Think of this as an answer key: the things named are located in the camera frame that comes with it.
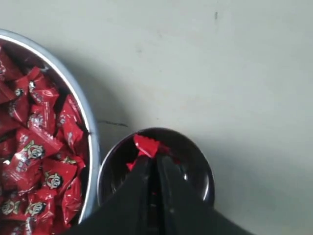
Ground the red candy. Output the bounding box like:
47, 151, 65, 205
126, 134, 170, 171

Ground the steel bowl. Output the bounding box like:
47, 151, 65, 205
0, 29, 101, 223

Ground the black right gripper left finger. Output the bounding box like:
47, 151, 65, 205
66, 156, 152, 235

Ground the steel cup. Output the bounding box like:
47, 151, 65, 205
97, 127, 215, 210

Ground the pile of red candies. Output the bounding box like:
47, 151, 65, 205
0, 48, 88, 235

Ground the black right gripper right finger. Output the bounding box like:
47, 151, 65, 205
156, 155, 247, 235

